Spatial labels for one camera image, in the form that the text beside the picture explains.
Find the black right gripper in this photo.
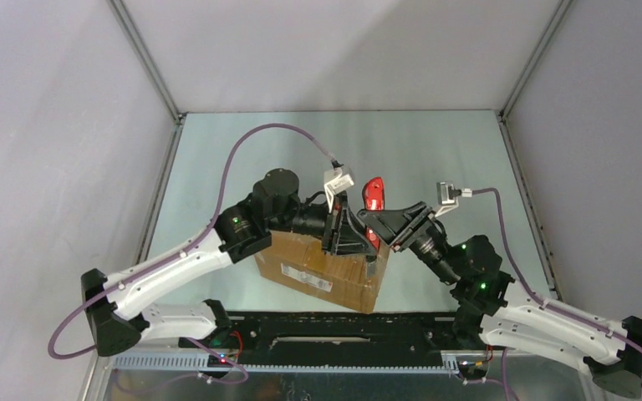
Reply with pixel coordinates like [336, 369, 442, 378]
[356, 202, 460, 287]

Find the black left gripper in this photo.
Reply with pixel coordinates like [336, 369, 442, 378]
[268, 192, 376, 257]

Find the red black utility knife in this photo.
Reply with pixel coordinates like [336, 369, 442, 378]
[362, 176, 385, 250]

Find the brown cardboard express box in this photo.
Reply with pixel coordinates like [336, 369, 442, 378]
[254, 231, 390, 314]

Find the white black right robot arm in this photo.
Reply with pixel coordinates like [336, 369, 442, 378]
[358, 202, 642, 399]

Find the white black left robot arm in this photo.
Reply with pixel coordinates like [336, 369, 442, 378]
[80, 168, 379, 357]

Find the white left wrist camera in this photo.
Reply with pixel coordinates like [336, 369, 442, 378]
[323, 165, 355, 205]

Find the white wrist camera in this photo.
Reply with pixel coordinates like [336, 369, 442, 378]
[434, 181, 473, 218]
[323, 165, 355, 205]

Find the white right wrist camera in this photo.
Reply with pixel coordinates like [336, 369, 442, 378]
[434, 181, 473, 218]

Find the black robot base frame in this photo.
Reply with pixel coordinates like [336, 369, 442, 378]
[132, 298, 566, 384]

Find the aluminium left corner post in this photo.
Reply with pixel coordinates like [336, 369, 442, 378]
[107, 0, 183, 124]

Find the aluminium corner post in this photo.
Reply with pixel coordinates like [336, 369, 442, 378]
[107, 0, 183, 124]
[498, 0, 574, 121]

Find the aluminium right corner post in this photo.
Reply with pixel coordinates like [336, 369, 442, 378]
[498, 0, 574, 121]

